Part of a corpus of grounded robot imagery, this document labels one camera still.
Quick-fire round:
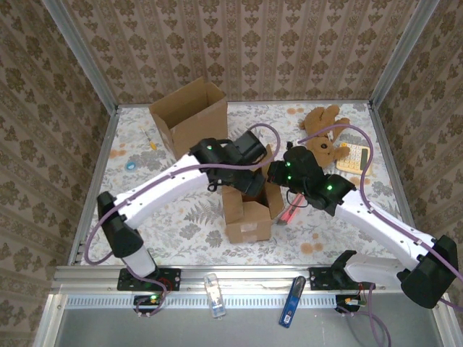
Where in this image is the floral tablecloth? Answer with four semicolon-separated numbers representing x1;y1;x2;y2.
77;103;417;267

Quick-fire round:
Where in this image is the brown teddy bear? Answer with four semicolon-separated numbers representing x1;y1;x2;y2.
298;104;352;169

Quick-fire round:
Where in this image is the yellow-handled small screwdriver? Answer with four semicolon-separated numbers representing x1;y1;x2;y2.
140;127;158;151

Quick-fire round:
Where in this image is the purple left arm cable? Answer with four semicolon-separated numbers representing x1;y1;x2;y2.
85;123;282;320

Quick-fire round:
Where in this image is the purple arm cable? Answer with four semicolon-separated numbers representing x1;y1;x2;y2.
298;123;463;347
85;123;282;320

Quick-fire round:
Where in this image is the aluminium table side rail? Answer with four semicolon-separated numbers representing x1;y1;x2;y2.
67;106;122;267
367;103;428;263

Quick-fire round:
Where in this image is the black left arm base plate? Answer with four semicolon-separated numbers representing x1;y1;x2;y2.
116;267;182;292

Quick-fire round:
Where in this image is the brown cardboard box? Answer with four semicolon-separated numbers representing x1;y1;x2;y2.
221;143;286;244
148;76;229;160

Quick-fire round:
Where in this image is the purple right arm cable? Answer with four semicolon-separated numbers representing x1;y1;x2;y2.
298;123;463;347

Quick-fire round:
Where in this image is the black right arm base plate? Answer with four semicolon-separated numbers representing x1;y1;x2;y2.
309;267;376;291

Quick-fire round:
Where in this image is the clear plastic case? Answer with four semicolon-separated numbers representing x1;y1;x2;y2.
203;273;227;320

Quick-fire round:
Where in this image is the white slotted cable duct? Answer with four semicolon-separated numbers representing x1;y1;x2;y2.
64;293;339;308

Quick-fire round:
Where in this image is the yellow calculator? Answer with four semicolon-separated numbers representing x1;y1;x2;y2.
335;142;373;177

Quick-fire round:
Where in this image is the slanted aluminium frame post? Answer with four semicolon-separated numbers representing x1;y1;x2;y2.
368;0;441;109
41;0;120;111

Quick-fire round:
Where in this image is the grey metal panel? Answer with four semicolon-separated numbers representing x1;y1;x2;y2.
34;291;463;347

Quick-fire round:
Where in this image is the small black controller board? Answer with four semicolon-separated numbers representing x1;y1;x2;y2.
133;294;163;308
335;294;362;314

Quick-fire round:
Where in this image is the long aluminium mounting rail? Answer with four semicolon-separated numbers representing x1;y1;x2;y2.
50;263;449;294

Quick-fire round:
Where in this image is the pink utility knife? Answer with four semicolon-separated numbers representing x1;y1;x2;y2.
277;193;303;227

